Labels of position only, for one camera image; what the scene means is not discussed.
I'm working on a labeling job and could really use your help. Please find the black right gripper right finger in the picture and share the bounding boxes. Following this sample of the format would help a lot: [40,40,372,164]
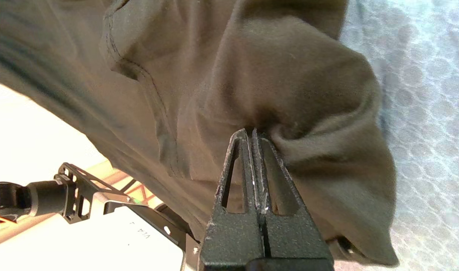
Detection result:
[251,128,334,271]

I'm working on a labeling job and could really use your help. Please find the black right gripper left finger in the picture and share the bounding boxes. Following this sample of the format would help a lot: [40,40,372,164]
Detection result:
[199,128,264,271]

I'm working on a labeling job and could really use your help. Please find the black moon print t-shirt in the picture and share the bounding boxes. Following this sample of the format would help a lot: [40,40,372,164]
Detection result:
[0,0,400,268]

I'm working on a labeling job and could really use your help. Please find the white labelled robot base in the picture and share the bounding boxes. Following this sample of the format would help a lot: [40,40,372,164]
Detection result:
[0,162,201,271]

